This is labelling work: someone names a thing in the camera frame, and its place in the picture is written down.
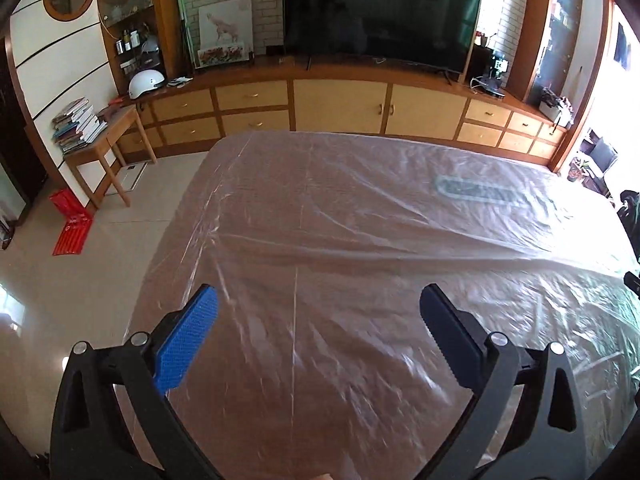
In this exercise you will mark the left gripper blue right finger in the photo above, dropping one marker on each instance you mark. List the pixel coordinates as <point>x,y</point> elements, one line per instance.
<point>523,420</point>

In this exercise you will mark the red paper bag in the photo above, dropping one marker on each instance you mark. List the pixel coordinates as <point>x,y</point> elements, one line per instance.
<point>78,222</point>

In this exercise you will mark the horse painting on canvas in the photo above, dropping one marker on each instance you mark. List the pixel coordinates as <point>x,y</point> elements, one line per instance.
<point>226,33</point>

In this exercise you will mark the black coffee machine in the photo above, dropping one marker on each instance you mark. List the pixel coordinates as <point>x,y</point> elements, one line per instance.
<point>486,70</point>

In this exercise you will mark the black flat television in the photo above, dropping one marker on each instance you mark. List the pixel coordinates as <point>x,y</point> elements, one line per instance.
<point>434,33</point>

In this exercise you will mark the wooden tv cabinet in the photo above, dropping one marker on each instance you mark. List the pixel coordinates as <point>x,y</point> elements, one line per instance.
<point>359,98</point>

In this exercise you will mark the white helmet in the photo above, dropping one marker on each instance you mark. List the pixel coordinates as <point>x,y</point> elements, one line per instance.
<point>144,82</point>

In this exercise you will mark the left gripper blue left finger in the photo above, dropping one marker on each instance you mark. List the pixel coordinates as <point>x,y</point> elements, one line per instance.
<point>112,417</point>

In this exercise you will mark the stack of books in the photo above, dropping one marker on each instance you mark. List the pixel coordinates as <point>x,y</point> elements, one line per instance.
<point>76,126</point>

